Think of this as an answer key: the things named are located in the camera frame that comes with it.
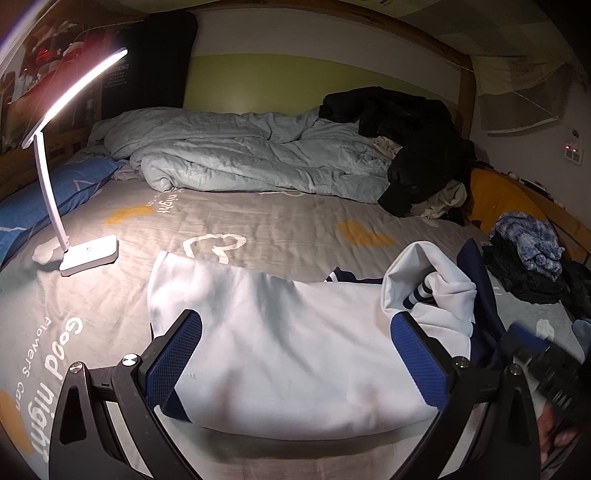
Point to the light blue towel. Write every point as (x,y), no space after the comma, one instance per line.
(582,334)

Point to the blue pillow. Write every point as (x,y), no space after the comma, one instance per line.
(51,194)

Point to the dark garment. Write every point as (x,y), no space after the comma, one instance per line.
(579,290)

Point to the white desk lamp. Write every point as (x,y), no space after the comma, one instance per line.
(90,256)

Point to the white wall socket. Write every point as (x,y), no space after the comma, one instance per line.
(572,152)

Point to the white sock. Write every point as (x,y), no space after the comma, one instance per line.
(545,328)
(46,253)

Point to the beige garment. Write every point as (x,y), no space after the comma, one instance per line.
(445,196)

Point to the blue plaid shirt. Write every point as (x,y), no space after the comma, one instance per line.
(526,240)

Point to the wall poster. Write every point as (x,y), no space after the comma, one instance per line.
(55,55)

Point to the person's right hand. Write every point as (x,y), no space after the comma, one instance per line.
(551,424)

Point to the black hanging banner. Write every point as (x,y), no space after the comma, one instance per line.
(152,60)

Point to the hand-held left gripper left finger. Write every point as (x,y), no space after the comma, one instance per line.
(173,364)

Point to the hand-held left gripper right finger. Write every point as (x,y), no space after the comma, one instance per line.
(418,369)

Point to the curved wooden bed rail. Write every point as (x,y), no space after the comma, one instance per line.
(503,189)

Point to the grey duvet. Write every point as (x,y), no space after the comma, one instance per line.
(240,157)

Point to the black puffer jacket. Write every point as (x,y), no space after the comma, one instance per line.
(415,138)

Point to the white mosquito net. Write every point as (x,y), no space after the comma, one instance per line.
(517,101)

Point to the white and navy baseball jacket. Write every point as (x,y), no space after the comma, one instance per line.
(286,341)

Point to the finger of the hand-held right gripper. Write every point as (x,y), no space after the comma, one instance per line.
(526,339)

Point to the black clothes pile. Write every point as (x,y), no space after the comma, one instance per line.
(512,277)

